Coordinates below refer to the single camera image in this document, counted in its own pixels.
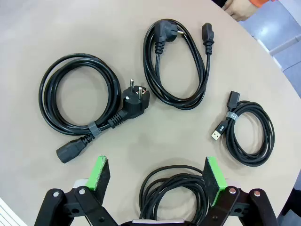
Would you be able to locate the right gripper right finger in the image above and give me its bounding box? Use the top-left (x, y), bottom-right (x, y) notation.
top-left (195, 156), bottom-right (278, 226)

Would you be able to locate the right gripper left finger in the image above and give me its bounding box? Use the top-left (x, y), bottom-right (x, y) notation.
top-left (34, 154), bottom-right (118, 226)

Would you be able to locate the black power cable grey strap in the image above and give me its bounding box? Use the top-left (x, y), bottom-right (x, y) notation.
top-left (38, 53), bottom-right (151, 164)

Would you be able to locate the black USB extension cable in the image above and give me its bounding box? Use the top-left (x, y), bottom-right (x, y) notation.
top-left (210, 90), bottom-right (275, 167)

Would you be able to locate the person's right forearm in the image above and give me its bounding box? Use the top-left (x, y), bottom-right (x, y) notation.
top-left (249, 0), bottom-right (271, 8)

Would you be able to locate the person's right hand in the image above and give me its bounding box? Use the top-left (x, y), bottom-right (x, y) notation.
top-left (222, 0), bottom-right (257, 22)

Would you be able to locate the aluminium frame rail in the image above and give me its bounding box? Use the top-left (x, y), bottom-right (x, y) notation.
top-left (0, 197), bottom-right (23, 226)

